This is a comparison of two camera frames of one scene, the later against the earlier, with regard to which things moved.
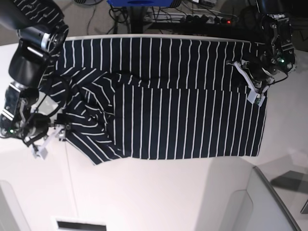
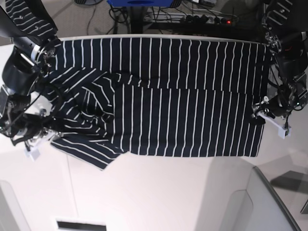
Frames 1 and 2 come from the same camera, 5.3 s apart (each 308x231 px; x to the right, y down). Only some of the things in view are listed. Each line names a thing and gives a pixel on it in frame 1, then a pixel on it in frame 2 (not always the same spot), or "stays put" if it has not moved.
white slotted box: [78, 224] stays put
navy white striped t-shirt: [156, 96] stays put
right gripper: [260, 70] → [271, 110]
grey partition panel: [236, 197] stays put
